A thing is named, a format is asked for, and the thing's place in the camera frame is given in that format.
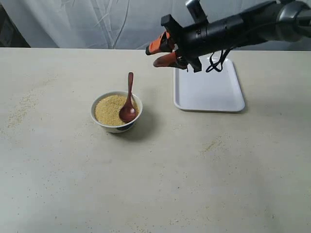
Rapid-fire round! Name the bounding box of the tan granular powder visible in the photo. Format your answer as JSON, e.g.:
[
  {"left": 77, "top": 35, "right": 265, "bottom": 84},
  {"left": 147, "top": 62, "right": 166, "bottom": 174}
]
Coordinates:
[{"left": 93, "top": 93, "right": 133, "bottom": 127}]

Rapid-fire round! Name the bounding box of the black cable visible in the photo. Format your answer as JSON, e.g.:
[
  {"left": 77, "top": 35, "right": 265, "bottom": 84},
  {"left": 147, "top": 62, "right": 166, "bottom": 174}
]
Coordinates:
[{"left": 205, "top": 47, "right": 231, "bottom": 73}]

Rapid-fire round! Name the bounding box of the white ceramic bowl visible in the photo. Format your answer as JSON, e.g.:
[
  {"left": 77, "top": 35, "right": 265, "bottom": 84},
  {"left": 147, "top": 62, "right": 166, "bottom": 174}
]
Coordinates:
[{"left": 90, "top": 91, "right": 143, "bottom": 133}]

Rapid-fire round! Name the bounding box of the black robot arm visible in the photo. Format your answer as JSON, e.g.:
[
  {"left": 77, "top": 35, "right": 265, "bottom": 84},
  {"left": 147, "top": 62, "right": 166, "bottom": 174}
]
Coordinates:
[{"left": 145, "top": 0, "right": 311, "bottom": 72}]

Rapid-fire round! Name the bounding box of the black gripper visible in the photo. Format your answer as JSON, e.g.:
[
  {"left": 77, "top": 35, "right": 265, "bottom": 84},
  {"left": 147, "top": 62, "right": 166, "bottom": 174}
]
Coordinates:
[{"left": 145, "top": 15, "right": 243, "bottom": 72}]

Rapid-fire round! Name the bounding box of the dark red wooden spoon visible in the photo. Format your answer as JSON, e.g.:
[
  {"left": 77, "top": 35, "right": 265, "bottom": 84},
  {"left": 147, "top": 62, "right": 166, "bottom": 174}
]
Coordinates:
[{"left": 119, "top": 72, "right": 136, "bottom": 123}]

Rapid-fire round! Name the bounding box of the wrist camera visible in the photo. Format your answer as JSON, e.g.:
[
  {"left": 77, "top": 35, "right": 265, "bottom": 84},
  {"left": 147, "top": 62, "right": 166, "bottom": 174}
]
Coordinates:
[{"left": 185, "top": 0, "right": 208, "bottom": 24}]

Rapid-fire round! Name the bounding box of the white rectangular tray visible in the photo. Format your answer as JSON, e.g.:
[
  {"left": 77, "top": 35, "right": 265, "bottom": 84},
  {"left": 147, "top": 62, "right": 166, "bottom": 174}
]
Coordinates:
[{"left": 173, "top": 58, "right": 245, "bottom": 113}]

